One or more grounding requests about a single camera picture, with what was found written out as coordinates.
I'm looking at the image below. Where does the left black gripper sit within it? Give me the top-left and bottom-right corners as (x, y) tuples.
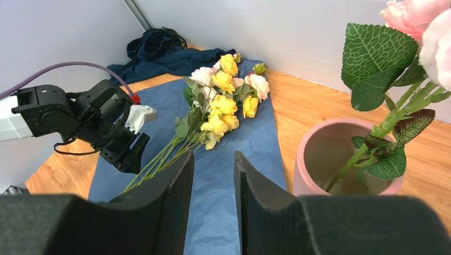
(11, 80), (149, 174)

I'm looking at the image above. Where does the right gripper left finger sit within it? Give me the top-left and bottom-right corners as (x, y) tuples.
(1, 151), (195, 254)

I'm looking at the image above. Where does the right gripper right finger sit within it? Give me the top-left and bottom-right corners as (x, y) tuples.
(234, 151), (450, 254)

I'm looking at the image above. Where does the pink cylindrical vase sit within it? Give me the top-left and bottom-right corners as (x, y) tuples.
(292, 118), (405, 196)

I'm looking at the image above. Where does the flower bouquet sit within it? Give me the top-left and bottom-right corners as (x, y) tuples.
(125, 53), (270, 191)

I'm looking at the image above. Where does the pink rose stem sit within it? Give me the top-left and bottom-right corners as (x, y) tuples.
(326, 1), (450, 192)

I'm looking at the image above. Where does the dark navy cloth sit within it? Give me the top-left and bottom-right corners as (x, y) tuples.
(107, 28), (236, 84)

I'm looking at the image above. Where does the aluminium rail frame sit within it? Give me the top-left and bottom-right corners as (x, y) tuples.
(1, 185), (31, 196)

